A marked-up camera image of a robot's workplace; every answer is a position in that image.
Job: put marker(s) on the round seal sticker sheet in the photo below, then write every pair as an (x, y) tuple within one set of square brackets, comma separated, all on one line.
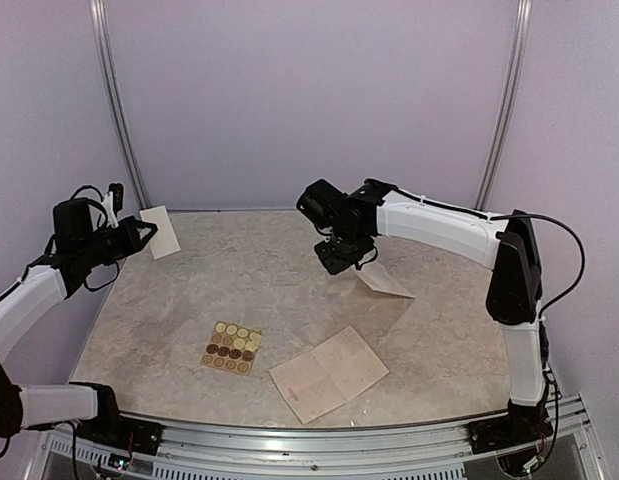
[(232, 348)]

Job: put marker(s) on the right aluminium corner post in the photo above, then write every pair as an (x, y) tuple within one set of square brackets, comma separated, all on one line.
[(507, 103)]

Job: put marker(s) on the front aluminium rail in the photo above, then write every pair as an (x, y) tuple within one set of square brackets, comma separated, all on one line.
[(441, 450)]

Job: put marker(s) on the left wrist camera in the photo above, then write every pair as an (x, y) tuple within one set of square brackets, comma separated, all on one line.
[(113, 204)]

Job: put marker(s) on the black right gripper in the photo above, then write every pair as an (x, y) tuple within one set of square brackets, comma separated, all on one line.
[(334, 264)]

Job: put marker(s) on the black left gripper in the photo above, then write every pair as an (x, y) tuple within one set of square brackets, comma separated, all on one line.
[(133, 244)]

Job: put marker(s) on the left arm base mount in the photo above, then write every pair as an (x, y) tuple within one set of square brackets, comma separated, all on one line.
[(119, 425)]

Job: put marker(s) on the aluminium corner post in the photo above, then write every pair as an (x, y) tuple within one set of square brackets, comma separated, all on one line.
[(507, 103), (114, 99)]

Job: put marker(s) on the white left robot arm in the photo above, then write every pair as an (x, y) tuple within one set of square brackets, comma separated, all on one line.
[(87, 235)]

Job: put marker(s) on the cream paper envelope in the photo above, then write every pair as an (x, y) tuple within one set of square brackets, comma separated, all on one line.
[(378, 279)]

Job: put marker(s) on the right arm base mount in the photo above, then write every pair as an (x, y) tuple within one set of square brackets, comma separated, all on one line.
[(520, 425)]

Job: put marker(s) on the left aluminium corner post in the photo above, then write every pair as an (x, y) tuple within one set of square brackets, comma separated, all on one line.
[(114, 99)]

